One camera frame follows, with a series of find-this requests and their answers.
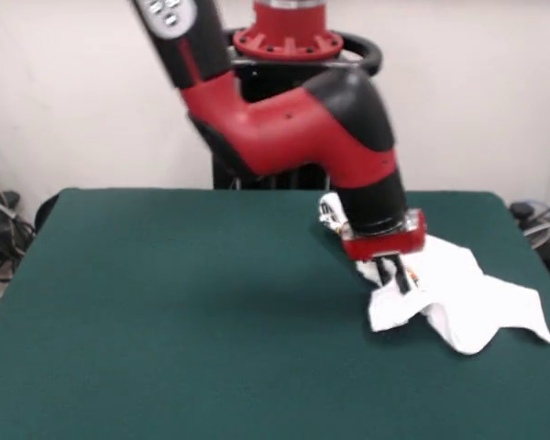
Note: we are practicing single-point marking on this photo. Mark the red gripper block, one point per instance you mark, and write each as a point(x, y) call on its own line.
point(385, 245)

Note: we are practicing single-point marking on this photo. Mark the white printed T-shirt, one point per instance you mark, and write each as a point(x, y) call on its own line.
point(463, 298)

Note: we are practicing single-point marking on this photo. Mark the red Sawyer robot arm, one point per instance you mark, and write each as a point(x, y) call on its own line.
point(293, 128)

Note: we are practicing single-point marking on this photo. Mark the grey swivel chair base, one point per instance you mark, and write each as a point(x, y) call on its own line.
point(538, 236)

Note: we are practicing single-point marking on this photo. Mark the dark green table cloth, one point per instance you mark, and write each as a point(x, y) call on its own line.
point(165, 330)

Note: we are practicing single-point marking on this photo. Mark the black rounded chair part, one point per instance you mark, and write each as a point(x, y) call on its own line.
point(46, 211)

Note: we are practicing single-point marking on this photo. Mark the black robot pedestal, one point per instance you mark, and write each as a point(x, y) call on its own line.
point(362, 50)

